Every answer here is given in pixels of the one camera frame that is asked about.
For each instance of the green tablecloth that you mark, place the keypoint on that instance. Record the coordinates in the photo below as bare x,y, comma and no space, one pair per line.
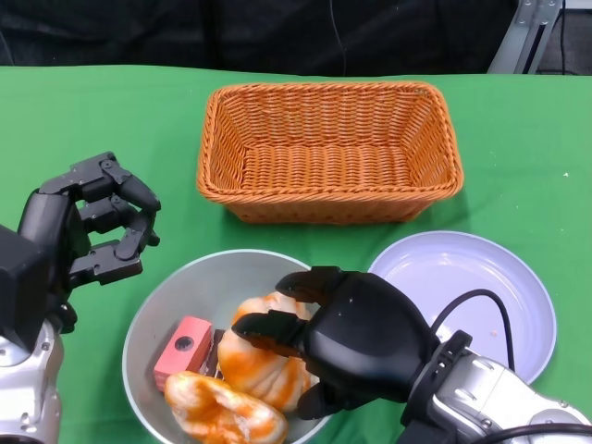
92,115

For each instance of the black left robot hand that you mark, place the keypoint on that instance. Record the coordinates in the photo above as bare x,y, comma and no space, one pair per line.
46,222

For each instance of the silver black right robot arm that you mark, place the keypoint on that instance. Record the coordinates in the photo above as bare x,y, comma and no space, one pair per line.
485,393

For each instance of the orange wicker basket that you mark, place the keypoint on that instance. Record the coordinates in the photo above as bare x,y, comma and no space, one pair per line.
324,185

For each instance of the pale lavender plate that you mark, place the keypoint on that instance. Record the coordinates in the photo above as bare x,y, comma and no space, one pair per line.
462,268

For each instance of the grey green bowl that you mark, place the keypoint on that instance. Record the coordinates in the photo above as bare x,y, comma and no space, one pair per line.
203,282

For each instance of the pink cake block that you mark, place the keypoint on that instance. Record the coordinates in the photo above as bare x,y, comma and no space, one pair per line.
182,347

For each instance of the brown chocolate cake slice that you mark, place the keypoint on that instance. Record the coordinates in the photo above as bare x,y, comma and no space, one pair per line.
213,351

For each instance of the aluminium profile frame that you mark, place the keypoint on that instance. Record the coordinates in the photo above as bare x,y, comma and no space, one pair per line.
511,41

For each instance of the black backdrop cloth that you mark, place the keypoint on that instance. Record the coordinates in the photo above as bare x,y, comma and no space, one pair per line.
185,32

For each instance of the orange striped bread bun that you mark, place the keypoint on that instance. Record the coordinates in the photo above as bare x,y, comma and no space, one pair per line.
259,365
217,411

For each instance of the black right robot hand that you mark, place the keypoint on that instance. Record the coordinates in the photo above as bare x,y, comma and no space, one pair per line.
370,333

